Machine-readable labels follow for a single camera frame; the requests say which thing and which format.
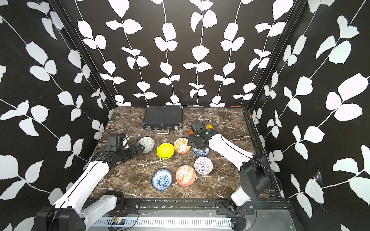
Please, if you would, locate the large blue floral bowl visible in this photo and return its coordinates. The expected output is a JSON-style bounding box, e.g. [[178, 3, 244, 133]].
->
[[151, 169, 173, 191]]

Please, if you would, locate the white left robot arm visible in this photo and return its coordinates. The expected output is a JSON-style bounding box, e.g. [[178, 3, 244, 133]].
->
[[33, 134, 145, 231]]

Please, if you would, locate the red geometric pattern bowl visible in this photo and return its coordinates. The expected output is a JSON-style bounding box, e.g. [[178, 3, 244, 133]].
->
[[175, 165, 196, 186]]

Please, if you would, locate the black carrying case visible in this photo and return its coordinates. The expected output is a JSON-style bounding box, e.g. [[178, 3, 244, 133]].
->
[[142, 105, 183, 134]]

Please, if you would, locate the orange leaf pattern bowl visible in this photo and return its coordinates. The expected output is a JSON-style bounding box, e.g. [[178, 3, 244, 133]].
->
[[173, 138, 191, 154]]

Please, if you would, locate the black white lattice bowl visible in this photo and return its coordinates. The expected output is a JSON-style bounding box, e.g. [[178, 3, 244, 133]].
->
[[194, 157, 213, 176]]

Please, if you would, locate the small circuit board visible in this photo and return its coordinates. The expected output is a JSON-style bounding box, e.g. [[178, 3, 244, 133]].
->
[[111, 218, 125, 226]]

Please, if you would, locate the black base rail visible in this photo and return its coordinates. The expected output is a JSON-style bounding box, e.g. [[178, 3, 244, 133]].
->
[[109, 197, 295, 217]]

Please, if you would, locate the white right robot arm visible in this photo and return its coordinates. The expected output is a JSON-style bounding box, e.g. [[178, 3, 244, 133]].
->
[[188, 120, 274, 214]]

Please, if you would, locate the white vented strip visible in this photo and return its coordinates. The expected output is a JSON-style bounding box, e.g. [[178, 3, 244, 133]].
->
[[92, 217, 232, 229]]

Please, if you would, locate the grey green patterned bowl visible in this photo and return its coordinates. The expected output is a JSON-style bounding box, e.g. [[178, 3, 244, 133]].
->
[[138, 137, 155, 154]]

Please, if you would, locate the small blue floral bowl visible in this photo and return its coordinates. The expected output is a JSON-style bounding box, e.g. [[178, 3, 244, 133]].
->
[[193, 147, 210, 157]]

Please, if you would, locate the lime yellow plastic bowl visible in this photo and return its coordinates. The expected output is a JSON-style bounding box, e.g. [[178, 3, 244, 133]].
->
[[157, 143, 175, 159]]

